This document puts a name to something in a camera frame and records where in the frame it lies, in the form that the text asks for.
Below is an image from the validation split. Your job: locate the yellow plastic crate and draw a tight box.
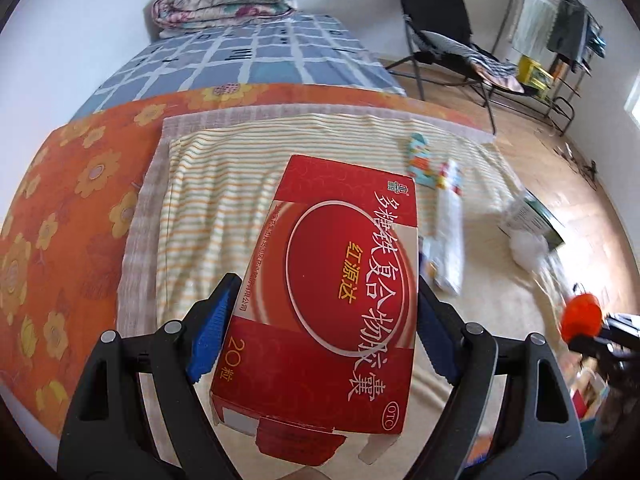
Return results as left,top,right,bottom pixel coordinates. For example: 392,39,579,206
517,55,556,93

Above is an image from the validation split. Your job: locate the white plastic bag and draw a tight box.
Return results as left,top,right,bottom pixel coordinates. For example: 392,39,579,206
510,232,551,271

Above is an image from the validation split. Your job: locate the red medicine box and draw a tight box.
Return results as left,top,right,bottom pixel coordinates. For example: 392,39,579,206
209,154,420,466

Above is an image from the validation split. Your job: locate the green striped hanging towel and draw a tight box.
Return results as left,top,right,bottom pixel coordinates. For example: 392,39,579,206
510,0,571,58

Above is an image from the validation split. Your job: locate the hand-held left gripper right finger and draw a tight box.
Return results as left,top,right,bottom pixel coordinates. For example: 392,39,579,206
417,280,588,480

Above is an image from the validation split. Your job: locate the orange round cap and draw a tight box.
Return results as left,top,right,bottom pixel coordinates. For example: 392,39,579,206
560,294,603,343

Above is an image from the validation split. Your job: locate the white plastic packet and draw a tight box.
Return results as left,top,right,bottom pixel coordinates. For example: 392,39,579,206
422,157,466,296

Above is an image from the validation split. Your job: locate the black folding chair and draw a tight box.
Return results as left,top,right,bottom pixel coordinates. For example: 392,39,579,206
385,0,576,136

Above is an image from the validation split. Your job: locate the blue plaid bed sheet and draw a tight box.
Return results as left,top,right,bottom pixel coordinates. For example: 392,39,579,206
70,12,406,121

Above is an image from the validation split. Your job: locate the dark hanging garment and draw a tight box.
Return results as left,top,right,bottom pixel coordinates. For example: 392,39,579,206
547,0,591,63

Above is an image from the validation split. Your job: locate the metal clothes rack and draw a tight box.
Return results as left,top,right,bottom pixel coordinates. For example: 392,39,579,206
497,0,608,136

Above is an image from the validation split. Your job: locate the folded floral quilt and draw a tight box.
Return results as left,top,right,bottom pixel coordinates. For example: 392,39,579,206
150,0,306,41

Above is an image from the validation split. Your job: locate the striped clothes pile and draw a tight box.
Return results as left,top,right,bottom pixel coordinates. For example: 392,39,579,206
425,30,526,93

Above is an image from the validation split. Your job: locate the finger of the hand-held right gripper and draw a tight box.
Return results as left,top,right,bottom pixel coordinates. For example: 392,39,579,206
570,312,640,361

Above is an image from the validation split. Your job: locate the orange floral sheet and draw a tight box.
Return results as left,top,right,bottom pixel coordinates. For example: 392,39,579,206
0,82,481,441

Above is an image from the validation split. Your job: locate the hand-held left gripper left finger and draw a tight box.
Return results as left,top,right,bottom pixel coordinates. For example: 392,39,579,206
57,272,243,480

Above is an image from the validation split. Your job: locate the yellow striped cloth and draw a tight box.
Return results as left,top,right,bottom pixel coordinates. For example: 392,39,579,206
155,115,576,480

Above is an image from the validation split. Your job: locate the green and white cardboard box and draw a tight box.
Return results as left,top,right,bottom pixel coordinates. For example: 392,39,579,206
500,187,566,251

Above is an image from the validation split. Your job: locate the colourful snack packet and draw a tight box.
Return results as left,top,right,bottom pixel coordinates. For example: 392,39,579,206
404,132,443,188

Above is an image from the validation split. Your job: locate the teal hanging garment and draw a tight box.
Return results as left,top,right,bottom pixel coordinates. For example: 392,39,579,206
587,15,608,61

